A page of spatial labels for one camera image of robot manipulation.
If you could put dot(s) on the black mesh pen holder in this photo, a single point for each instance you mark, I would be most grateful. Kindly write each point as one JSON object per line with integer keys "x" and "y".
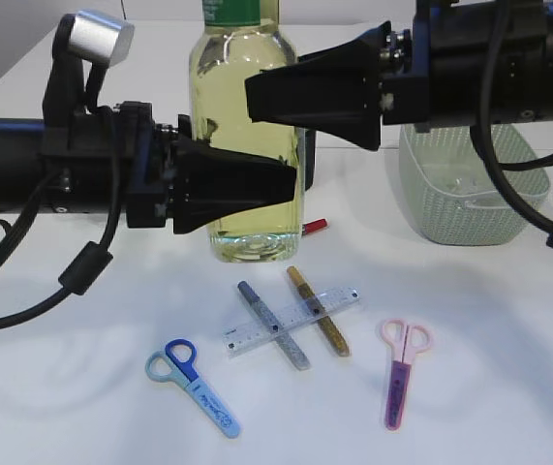
{"x": 310, "y": 137}

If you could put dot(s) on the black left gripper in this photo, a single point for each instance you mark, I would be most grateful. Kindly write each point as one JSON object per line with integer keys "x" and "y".
{"x": 164, "y": 174}

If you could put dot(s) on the pink purple safety scissors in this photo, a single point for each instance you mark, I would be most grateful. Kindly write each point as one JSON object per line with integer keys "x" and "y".
{"x": 406, "y": 341}

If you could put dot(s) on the silver glitter pen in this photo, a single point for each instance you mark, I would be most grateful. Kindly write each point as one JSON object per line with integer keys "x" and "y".
{"x": 285, "y": 342}

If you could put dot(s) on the red marker pen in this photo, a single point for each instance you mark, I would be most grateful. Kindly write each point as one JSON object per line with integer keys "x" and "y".
{"x": 314, "y": 226}

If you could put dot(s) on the clear plastic ruler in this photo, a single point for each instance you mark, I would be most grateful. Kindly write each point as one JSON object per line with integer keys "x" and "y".
{"x": 247, "y": 337}

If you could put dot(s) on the clear plastic sheet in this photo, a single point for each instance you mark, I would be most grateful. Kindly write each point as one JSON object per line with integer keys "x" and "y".
{"x": 458, "y": 180}

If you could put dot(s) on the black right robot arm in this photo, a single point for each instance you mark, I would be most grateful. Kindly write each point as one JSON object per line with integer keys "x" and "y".
{"x": 428, "y": 75}

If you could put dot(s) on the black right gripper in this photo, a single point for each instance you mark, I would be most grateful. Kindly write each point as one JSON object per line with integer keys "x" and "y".
{"x": 337, "y": 90}

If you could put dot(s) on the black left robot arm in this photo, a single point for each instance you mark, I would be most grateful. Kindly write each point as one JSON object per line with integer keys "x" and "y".
{"x": 21, "y": 164}

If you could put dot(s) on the green woven plastic basket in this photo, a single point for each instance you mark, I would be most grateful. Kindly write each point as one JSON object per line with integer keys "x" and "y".
{"x": 479, "y": 220}

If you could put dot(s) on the blue safety scissors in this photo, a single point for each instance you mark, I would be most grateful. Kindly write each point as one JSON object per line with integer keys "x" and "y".
{"x": 175, "y": 364}

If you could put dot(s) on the yellow drink bottle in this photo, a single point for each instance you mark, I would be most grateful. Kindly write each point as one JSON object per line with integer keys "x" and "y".
{"x": 258, "y": 219}

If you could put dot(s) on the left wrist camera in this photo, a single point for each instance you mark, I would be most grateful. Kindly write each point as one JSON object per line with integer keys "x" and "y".
{"x": 85, "y": 46}

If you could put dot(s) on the gold glitter pen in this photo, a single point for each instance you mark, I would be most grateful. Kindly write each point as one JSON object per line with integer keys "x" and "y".
{"x": 329, "y": 329}

